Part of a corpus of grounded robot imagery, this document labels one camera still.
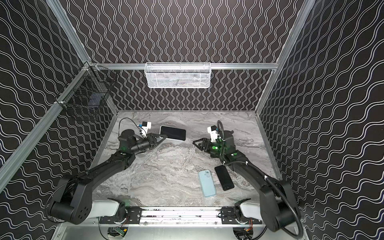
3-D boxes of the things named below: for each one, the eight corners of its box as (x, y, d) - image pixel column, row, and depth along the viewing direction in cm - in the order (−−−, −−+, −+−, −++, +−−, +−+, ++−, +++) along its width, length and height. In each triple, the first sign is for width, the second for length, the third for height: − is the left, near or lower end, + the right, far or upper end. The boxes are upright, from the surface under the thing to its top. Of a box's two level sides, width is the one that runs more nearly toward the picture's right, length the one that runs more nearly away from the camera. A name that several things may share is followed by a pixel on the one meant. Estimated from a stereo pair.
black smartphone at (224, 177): (223, 191, 84) (224, 189, 82) (214, 169, 93) (214, 167, 90) (233, 187, 85) (234, 185, 83) (222, 166, 94) (223, 164, 91)
